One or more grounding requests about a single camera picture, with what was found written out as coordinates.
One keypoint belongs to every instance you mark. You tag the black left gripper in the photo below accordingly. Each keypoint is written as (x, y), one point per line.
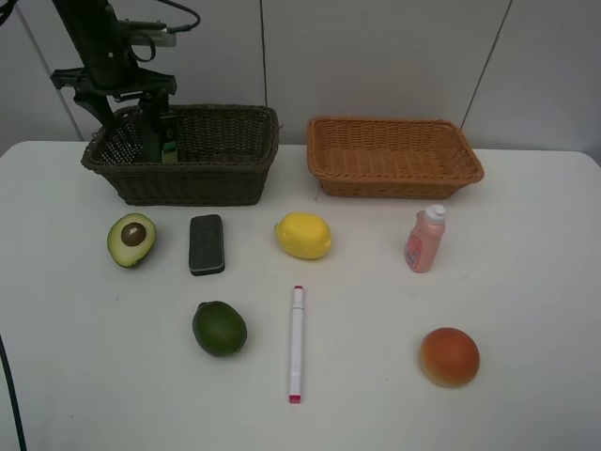
(116, 74)

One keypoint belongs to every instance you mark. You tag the halved avocado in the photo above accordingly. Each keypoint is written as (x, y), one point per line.
(130, 239)

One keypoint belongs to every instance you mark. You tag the black whiteboard eraser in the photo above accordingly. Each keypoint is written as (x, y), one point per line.
(206, 245)

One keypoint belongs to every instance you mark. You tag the yellow lemon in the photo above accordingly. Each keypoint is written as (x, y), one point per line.
(303, 235)

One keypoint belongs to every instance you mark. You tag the green lime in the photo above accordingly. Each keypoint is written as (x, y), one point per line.
(219, 329)

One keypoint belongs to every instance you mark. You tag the white pink marker pen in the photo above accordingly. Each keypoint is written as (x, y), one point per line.
(296, 346)

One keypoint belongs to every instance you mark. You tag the pink squeeze bottle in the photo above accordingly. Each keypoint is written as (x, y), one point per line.
(424, 239)

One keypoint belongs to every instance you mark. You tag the dark green pump bottle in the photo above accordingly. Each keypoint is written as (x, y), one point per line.
(168, 137)

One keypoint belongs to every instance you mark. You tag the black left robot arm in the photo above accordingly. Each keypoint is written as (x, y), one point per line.
(94, 24)

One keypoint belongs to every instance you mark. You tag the dark brown wicker basket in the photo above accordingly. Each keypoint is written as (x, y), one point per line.
(224, 154)

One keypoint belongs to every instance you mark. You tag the orange wicker basket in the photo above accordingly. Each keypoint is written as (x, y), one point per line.
(390, 158)

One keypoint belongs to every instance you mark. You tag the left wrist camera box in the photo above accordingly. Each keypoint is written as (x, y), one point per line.
(147, 34)

